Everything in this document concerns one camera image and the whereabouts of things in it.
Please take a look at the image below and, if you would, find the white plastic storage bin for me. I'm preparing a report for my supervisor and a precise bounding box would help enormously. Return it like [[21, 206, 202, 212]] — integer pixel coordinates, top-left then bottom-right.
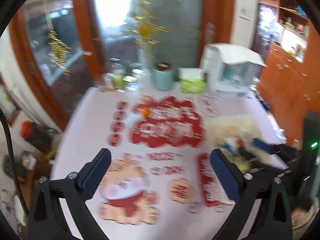
[[204, 115, 279, 157]]

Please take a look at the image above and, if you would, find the green pastry packet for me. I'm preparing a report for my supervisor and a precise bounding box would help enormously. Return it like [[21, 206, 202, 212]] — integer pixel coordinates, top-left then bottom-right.
[[232, 158, 251, 173]]

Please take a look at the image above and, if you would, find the green tissue box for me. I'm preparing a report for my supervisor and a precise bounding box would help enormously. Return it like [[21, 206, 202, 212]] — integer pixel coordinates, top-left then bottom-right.
[[178, 68, 205, 94]]

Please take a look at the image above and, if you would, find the orange wooden cabinet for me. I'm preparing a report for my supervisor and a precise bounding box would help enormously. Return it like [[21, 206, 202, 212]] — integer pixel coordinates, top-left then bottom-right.
[[257, 24, 320, 148]]

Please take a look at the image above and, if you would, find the orange white snack packet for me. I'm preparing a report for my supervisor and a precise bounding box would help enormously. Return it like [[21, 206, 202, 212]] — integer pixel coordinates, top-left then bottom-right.
[[124, 107, 151, 126]]

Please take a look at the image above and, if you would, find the pink printed table mat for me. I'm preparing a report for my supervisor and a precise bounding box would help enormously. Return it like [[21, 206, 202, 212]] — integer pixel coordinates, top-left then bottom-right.
[[51, 87, 269, 239]]

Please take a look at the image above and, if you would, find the green label glass jar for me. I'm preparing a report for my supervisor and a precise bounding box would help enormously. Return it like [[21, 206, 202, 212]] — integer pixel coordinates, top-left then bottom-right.
[[109, 58, 126, 91]]

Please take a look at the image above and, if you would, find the white countertop appliance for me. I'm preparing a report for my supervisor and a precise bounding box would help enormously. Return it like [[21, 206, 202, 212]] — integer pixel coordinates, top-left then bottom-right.
[[200, 43, 266, 99]]

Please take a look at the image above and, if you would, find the teal cylindrical canister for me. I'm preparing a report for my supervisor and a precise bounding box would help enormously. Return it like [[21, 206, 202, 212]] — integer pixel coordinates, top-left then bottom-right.
[[151, 62, 175, 91]]

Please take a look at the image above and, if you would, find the black cable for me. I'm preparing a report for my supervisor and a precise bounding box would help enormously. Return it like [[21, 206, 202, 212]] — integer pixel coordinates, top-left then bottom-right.
[[0, 107, 29, 215]]

